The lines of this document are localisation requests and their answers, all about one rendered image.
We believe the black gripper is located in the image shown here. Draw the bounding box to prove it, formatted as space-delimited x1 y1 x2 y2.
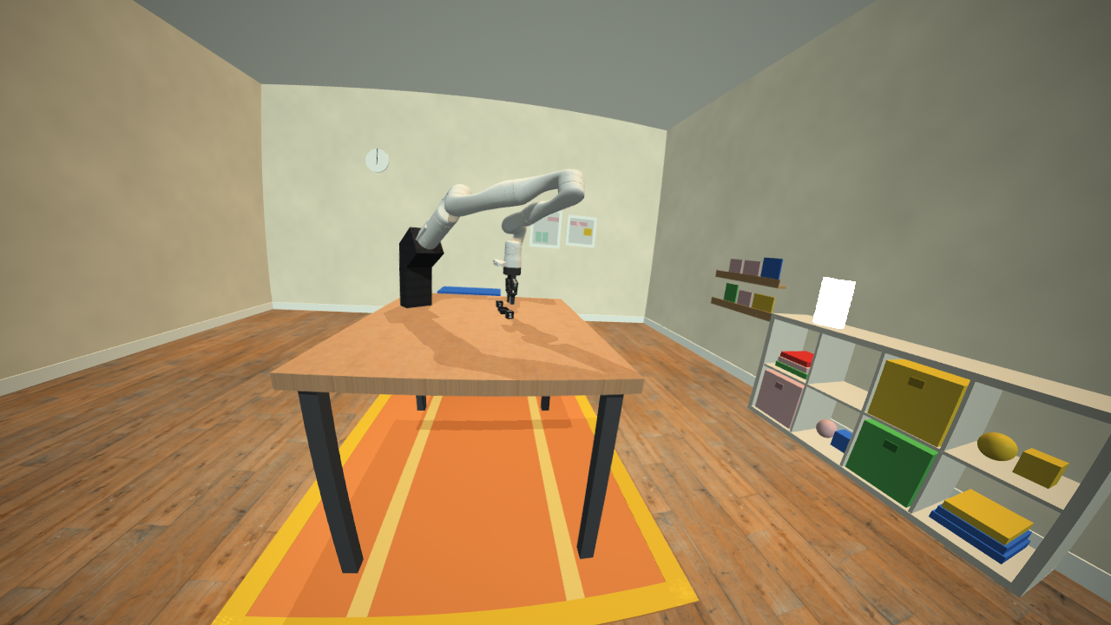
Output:
503 266 521 305

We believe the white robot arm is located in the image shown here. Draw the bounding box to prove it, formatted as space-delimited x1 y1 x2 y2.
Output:
416 169 585 268

